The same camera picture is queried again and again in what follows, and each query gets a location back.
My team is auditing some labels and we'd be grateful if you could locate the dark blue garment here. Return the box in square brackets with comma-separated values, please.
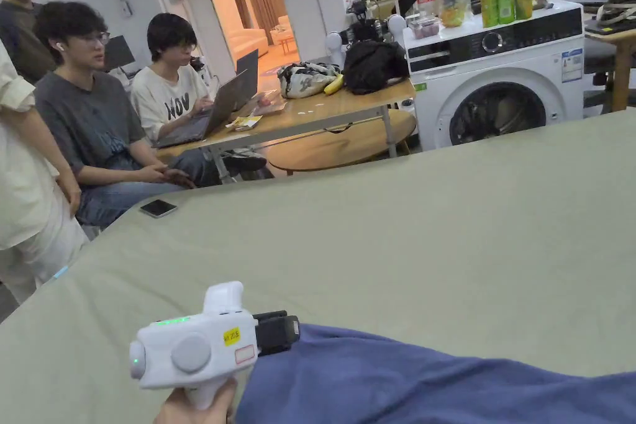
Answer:
[235, 323, 636, 424]

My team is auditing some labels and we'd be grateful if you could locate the cream sofa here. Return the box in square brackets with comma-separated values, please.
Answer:
[225, 25, 270, 60]

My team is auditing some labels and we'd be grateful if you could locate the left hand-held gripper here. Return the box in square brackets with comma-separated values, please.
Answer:
[130, 281, 301, 410]

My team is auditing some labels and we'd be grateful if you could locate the round low wooden table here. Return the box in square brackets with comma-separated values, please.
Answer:
[265, 108, 418, 177]

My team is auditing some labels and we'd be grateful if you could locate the wooden desk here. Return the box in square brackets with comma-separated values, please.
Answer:
[583, 0, 636, 113]

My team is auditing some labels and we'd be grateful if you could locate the wooden folding table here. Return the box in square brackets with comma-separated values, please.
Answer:
[153, 38, 417, 184]

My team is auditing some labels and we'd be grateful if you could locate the black smartphone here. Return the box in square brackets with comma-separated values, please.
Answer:
[139, 199, 178, 219]

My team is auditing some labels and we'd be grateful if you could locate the person's left hand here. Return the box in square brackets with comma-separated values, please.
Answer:
[153, 378, 240, 424]

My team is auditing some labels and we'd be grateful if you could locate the white washing machine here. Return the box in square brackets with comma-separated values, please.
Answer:
[402, 0, 586, 152]

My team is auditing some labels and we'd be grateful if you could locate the bed with pale green sheet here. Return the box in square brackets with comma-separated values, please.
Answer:
[0, 108, 636, 424]

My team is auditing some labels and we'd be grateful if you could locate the white and black robot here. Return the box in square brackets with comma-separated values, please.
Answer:
[325, 0, 409, 68]

